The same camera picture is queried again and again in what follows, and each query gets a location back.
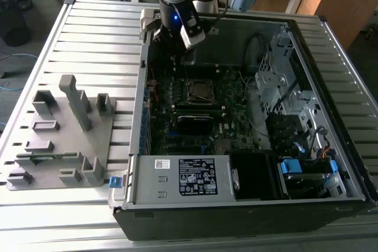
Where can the thin metal locking lever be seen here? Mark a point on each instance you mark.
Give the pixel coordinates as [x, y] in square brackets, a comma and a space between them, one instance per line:
[205, 98]
[187, 75]

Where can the silver CPU plate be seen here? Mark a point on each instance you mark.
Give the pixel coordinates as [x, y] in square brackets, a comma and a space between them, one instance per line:
[201, 90]

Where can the metal CPU socket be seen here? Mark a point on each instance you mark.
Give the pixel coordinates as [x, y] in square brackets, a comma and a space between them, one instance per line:
[203, 103]

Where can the grey case release latch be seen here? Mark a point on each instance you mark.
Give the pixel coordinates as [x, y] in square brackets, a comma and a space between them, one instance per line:
[145, 23]

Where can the black graphics card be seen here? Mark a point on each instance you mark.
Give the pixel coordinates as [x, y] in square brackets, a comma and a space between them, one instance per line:
[195, 125]

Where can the silver metal drive cage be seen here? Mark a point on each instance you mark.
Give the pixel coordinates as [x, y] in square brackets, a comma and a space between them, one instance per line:
[267, 82]

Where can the green motherboard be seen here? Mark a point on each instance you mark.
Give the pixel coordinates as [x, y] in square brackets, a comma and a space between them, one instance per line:
[236, 122]

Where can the brown chipset heatsink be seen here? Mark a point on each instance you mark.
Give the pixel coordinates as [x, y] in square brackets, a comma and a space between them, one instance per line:
[223, 146]

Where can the black mesh wastebasket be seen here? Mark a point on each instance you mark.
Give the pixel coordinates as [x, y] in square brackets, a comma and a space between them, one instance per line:
[14, 27]

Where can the grey parts rack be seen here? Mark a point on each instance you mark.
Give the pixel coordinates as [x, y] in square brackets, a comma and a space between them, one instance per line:
[68, 145]

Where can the grey power supply unit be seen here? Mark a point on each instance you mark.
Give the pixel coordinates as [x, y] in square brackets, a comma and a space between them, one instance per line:
[147, 181]

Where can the blue latch tab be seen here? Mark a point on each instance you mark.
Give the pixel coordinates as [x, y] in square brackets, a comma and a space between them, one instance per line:
[115, 182]

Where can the green RAM stick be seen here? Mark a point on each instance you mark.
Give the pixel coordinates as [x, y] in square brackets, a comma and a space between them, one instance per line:
[59, 155]

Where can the blue disk carrier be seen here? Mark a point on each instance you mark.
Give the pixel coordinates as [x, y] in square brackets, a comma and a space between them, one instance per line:
[291, 166]

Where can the black open PC case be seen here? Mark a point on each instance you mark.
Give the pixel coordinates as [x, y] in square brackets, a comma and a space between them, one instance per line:
[206, 222]

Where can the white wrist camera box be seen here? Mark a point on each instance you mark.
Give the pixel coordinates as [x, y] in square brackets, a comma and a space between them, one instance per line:
[193, 39]

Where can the black plastic drive bracket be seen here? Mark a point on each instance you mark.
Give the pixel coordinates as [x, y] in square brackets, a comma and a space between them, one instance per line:
[283, 131]

